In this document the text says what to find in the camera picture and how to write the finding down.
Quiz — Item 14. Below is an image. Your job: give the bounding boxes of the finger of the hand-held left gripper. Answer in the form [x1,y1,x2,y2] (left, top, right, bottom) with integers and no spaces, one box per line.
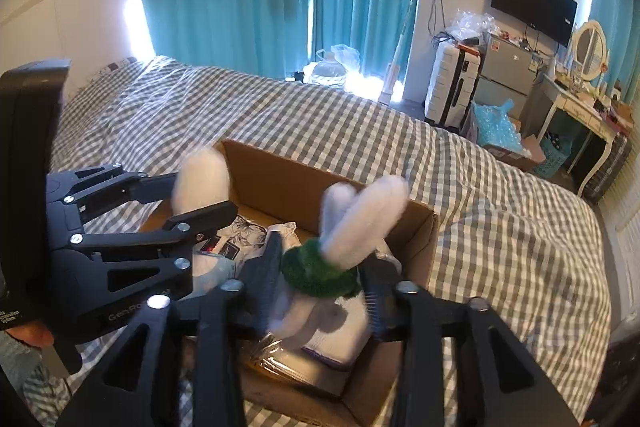
[55,201,239,259]
[47,163,177,234]

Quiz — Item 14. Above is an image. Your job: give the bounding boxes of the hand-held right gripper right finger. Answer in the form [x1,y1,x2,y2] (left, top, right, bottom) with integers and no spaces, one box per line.
[359,257,581,427]

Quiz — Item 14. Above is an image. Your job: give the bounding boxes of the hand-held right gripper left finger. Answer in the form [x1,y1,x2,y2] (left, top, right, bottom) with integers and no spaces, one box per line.
[52,232,286,427]

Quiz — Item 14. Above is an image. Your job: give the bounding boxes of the floral printed packet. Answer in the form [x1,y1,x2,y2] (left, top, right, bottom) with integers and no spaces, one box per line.
[200,214,272,269]

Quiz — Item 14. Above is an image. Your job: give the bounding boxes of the clear pack of face masks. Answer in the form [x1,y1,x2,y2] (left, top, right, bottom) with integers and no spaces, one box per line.
[249,297,375,384]

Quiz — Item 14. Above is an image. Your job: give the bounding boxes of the white plush rabbit toy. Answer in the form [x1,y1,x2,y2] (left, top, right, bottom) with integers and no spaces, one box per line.
[171,149,412,350]

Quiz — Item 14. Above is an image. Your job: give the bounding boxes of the brown cardboard box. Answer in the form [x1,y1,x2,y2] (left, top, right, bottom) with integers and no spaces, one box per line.
[139,138,439,427]

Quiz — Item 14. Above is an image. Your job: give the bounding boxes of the person's left hand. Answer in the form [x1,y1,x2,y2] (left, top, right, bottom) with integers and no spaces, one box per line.
[9,321,54,349]

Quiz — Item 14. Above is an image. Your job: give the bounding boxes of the grey checked duvet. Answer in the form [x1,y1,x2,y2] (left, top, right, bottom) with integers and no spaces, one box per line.
[22,54,614,427]

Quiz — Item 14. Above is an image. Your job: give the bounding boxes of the white bed headboard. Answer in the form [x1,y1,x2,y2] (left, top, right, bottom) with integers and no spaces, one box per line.
[0,0,153,118]

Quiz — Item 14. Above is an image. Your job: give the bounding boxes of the clear water jug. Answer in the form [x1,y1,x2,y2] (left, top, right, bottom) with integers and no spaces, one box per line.
[309,59,349,88]

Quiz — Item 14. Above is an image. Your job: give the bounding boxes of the flat cardboard box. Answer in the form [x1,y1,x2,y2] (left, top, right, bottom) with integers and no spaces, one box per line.
[484,134,547,174]

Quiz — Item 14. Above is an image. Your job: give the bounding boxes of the blue plastic bag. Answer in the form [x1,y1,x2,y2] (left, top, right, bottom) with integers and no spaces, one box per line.
[469,98,527,158]

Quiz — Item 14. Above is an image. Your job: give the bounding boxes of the white suitcase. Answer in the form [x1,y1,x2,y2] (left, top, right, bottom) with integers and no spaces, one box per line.
[423,42,482,130]

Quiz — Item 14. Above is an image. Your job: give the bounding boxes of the blue plastic basket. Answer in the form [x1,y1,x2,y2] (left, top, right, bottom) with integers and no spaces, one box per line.
[531,133,577,181]

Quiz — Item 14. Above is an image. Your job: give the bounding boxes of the white mop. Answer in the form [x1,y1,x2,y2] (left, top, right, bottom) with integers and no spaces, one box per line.
[376,0,417,104]

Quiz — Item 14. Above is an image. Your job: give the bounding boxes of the white slatted wardrobe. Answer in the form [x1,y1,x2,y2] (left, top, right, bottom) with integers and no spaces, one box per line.
[597,187,640,348]

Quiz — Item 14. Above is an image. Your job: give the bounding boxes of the silver small fridge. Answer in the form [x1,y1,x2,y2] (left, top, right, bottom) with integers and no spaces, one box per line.
[471,32,547,128]

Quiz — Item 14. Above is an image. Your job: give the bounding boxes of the dark suitcase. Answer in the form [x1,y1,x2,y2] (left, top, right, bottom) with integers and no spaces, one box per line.
[584,133,634,206]

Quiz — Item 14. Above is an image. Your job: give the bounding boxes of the white dressing table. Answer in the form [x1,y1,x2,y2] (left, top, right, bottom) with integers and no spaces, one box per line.
[520,72,632,198]

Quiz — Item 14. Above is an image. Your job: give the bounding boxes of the clear plastic bags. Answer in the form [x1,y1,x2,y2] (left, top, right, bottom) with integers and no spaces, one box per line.
[444,8,497,48]

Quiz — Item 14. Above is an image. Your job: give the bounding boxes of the white oval mirror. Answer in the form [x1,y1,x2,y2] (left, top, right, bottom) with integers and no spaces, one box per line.
[569,20,612,96]

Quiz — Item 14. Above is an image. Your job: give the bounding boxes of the black wall television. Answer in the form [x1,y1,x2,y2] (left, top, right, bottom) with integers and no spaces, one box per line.
[489,0,579,48]

